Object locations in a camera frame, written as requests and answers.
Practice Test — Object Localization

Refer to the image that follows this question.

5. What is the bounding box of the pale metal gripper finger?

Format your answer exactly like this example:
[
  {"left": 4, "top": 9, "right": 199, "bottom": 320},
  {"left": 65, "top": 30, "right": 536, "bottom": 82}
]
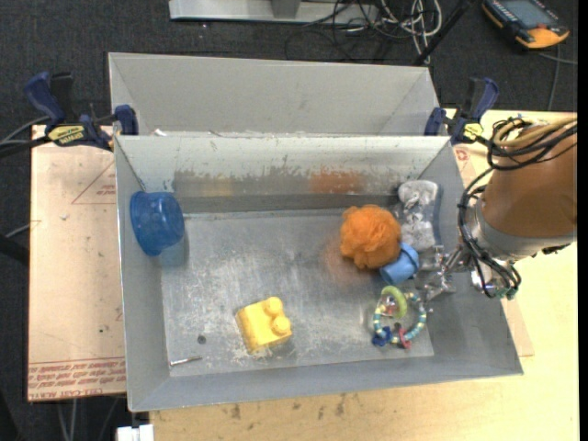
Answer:
[
  {"left": 414, "top": 271, "right": 458, "bottom": 303},
  {"left": 416, "top": 244, "right": 456, "bottom": 272}
]

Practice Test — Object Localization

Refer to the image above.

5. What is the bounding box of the small light blue cup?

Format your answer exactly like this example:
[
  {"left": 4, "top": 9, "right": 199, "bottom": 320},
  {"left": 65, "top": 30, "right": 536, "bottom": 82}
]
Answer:
[{"left": 379, "top": 242, "right": 421, "bottom": 287}]

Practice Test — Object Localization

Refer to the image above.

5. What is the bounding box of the orange mesh bath sponge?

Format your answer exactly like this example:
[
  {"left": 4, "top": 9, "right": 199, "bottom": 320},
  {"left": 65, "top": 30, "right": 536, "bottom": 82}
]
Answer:
[{"left": 339, "top": 204, "right": 403, "bottom": 271}]

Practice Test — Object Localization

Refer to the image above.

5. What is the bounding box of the grey metal bin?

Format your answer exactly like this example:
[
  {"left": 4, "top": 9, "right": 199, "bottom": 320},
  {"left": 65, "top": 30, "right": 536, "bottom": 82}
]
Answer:
[{"left": 108, "top": 51, "right": 526, "bottom": 413}]

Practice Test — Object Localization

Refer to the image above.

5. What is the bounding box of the yellow toy building brick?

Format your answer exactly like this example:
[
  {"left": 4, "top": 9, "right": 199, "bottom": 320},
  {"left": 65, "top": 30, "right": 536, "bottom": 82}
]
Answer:
[{"left": 234, "top": 296, "right": 294, "bottom": 356}]

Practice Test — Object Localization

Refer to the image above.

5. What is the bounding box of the blue plastic bowl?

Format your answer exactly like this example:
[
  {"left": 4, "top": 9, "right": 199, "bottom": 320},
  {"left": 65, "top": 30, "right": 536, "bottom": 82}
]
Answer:
[{"left": 129, "top": 190, "right": 187, "bottom": 258}]

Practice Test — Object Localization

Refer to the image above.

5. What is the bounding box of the brown cardboard board, red print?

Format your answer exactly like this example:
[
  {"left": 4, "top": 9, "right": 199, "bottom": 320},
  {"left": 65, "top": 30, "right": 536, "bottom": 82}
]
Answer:
[{"left": 26, "top": 123, "right": 537, "bottom": 403}]

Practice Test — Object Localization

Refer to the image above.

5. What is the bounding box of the colourful beaded ring rattle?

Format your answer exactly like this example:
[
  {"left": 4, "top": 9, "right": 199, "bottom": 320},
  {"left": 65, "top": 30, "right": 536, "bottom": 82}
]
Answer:
[{"left": 370, "top": 285, "right": 429, "bottom": 351}]

